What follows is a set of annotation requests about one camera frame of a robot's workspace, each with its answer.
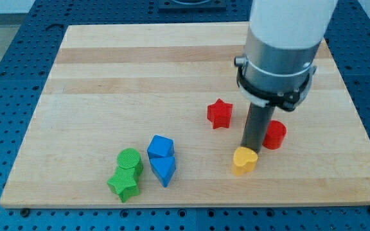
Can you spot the yellow heart block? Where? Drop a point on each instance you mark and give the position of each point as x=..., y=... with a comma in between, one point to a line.
x=244, y=161

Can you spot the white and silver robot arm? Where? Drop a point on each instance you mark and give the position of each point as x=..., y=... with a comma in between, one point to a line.
x=276, y=68

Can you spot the blue triangle block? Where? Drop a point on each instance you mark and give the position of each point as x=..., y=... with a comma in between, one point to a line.
x=164, y=169

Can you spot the red star block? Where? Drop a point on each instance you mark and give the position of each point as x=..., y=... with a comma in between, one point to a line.
x=220, y=114

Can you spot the wooden board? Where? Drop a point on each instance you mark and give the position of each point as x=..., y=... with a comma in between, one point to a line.
x=114, y=87

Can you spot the blue cube block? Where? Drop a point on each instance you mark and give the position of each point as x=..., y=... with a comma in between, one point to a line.
x=160, y=147

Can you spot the green cylinder block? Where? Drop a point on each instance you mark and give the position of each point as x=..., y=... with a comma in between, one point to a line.
x=130, y=158

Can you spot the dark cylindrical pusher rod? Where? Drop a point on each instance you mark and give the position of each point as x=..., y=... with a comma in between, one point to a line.
x=257, y=122

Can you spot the green star block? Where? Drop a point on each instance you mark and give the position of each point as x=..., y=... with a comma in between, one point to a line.
x=124, y=183

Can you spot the red cylinder block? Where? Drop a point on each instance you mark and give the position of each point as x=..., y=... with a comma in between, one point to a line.
x=275, y=135

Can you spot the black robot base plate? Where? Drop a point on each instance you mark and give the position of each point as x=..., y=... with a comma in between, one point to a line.
x=185, y=5

